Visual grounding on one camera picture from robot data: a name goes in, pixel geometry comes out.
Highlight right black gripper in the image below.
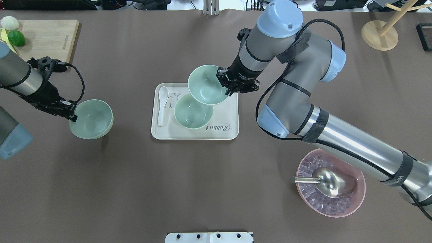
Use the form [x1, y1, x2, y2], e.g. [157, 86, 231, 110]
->
[216, 54, 260, 96]

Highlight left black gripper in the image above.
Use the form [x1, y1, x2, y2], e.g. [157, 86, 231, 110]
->
[24, 80, 78, 123]

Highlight green bowl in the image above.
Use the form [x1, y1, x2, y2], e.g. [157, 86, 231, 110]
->
[69, 99, 114, 139]
[174, 94, 214, 129]
[188, 65, 228, 106]

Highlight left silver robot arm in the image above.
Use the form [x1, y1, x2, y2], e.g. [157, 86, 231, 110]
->
[0, 43, 78, 160]

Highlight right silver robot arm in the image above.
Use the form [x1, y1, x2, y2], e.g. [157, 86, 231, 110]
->
[215, 0, 431, 219]

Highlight green bowl on tray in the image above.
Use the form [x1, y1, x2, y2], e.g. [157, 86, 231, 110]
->
[174, 94, 214, 129]

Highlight cream serving tray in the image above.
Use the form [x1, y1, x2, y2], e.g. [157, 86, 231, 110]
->
[151, 83, 239, 140]

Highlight white ceramic spoon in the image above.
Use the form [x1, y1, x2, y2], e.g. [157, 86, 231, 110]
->
[157, 86, 169, 127]

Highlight wooden cutting board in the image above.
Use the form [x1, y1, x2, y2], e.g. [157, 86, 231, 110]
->
[15, 20, 80, 63]

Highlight green lime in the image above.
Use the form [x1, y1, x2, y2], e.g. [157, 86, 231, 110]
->
[7, 30, 26, 47]

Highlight yellow plastic knife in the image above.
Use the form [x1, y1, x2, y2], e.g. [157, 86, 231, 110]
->
[1, 27, 17, 54]

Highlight white garlic bulb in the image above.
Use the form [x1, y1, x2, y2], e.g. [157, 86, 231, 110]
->
[1, 16, 20, 31]

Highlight pink bowl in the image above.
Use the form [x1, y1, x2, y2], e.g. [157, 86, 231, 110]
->
[296, 149, 366, 218]

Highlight metal scoop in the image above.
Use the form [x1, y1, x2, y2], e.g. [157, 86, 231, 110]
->
[291, 167, 357, 198]

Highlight wooden mug stand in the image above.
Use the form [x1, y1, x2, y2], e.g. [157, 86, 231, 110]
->
[361, 0, 432, 51]

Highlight dark wooden tray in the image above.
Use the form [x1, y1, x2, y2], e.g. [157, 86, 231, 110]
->
[416, 23, 432, 51]

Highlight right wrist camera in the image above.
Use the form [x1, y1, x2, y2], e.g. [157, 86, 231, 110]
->
[237, 28, 252, 43]

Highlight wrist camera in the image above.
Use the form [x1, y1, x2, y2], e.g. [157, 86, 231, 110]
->
[237, 28, 252, 43]
[27, 57, 68, 73]

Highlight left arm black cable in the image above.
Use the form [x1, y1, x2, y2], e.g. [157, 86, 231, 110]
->
[64, 62, 85, 103]

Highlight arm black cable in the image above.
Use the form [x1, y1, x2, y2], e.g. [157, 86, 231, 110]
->
[255, 19, 432, 221]
[64, 62, 85, 103]

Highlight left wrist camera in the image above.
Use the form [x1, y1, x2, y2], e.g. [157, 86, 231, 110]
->
[27, 57, 68, 73]

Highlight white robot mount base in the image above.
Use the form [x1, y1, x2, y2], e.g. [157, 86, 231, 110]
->
[165, 232, 254, 243]

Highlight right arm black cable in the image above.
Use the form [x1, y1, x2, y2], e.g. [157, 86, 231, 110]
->
[255, 19, 432, 221]

